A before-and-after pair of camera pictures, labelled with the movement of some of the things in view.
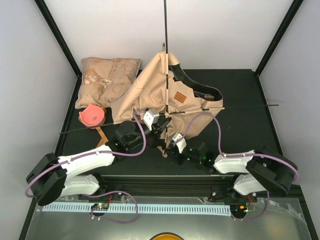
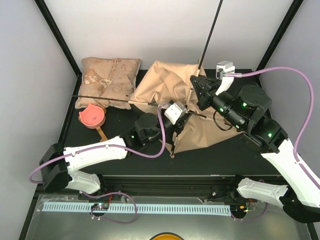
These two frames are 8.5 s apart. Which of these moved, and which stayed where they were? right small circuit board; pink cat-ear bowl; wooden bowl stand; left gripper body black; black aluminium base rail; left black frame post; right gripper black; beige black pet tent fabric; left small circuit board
Moved: beige black pet tent fabric; left gripper body black; right gripper black
Stayed: right small circuit board; black aluminium base rail; pink cat-ear bowl; left black frame post; wooden bowl stand; left small circuit board
